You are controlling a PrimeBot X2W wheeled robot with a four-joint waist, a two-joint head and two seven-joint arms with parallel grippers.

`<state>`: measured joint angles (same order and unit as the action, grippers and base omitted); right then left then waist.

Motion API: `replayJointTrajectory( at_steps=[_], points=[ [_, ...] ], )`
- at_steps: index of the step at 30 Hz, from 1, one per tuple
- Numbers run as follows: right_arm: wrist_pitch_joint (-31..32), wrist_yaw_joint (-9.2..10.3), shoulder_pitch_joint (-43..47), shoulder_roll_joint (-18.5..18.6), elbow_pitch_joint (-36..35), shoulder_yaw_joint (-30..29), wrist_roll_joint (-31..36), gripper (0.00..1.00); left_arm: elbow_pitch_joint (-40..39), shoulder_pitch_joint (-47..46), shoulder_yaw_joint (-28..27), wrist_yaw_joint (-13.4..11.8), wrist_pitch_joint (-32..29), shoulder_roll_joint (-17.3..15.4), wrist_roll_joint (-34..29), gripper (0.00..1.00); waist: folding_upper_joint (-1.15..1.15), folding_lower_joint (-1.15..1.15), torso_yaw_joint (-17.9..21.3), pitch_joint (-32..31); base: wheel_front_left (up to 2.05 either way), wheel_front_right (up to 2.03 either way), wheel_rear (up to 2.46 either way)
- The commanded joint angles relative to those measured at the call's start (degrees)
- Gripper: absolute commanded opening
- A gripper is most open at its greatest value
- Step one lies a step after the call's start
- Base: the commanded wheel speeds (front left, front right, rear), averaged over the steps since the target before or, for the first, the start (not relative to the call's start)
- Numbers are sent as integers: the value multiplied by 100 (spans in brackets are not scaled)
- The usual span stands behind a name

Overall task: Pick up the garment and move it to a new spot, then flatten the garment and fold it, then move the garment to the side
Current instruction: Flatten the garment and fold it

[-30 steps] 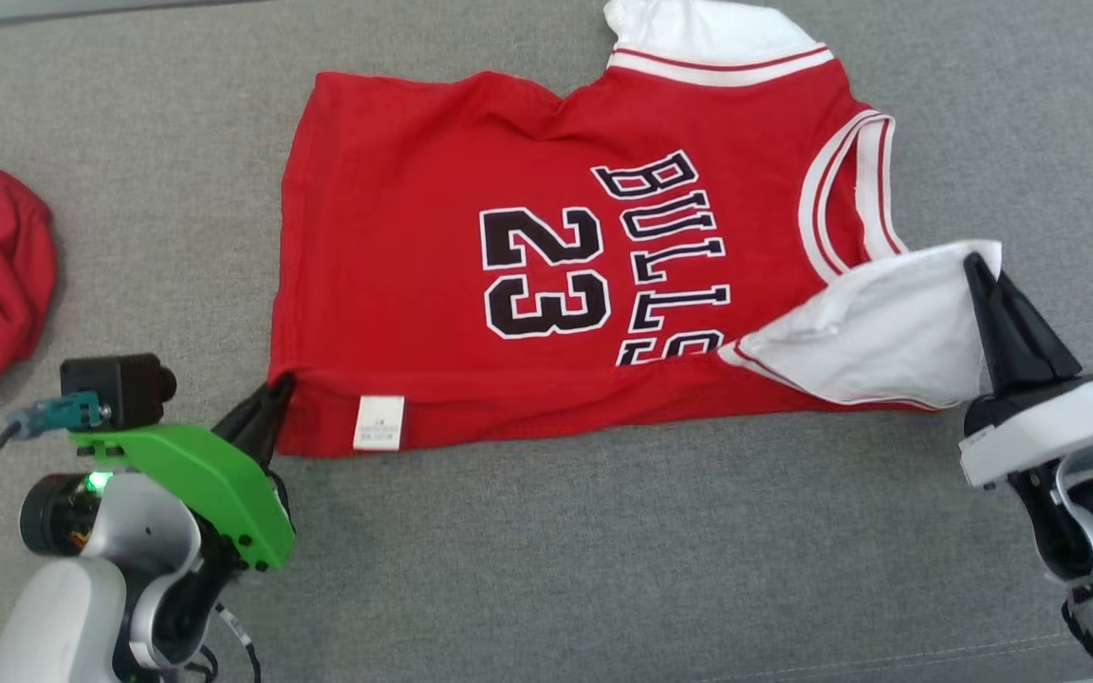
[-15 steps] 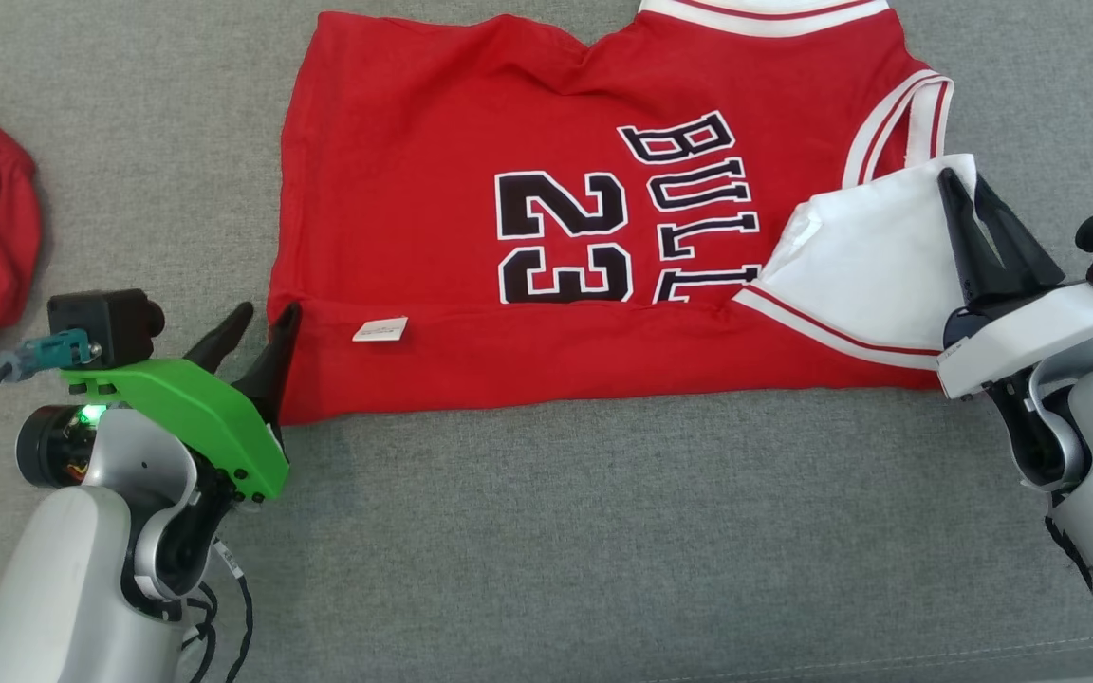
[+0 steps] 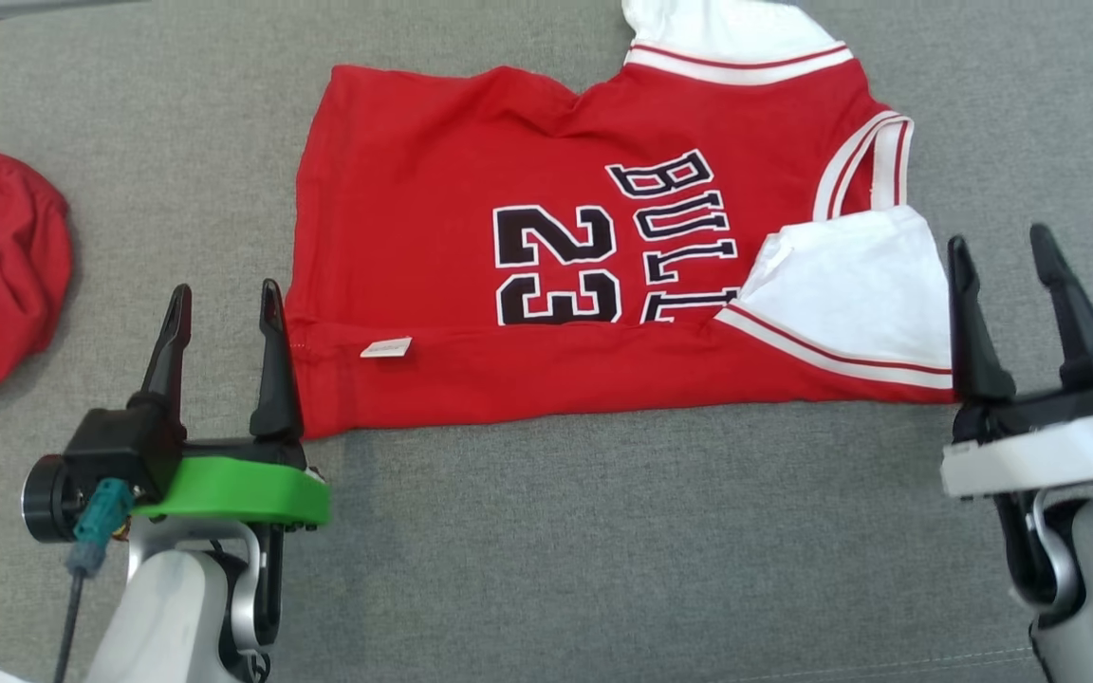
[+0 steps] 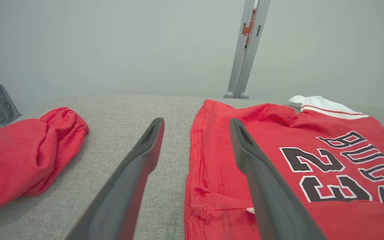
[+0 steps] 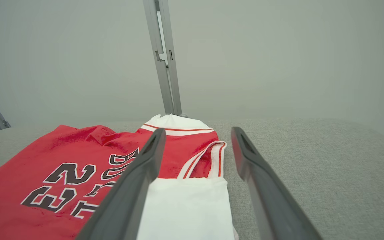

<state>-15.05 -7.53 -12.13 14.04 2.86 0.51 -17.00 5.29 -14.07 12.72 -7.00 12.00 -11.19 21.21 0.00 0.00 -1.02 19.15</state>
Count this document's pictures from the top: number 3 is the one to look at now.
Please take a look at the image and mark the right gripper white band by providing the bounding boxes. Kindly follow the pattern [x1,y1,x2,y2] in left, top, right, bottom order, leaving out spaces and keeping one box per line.
[941,223,1093,500]

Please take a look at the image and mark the teal cable connector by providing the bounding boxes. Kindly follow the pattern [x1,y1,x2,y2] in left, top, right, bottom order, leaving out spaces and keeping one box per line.
[66,478,137,580]

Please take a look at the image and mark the grey fabric sofa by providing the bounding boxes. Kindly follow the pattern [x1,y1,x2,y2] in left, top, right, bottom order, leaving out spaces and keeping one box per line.
[0,0,1093,683]

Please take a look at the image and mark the red basketball jersey white sleeves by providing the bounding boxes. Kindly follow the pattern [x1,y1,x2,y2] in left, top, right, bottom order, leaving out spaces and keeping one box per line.
[284,0,956,440]

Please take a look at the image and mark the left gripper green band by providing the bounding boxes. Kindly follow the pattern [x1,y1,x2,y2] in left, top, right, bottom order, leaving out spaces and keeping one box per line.
[127,278,331,528]

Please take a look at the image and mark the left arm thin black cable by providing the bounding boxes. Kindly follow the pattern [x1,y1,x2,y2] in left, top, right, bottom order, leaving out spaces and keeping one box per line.
[52,567,87,683]

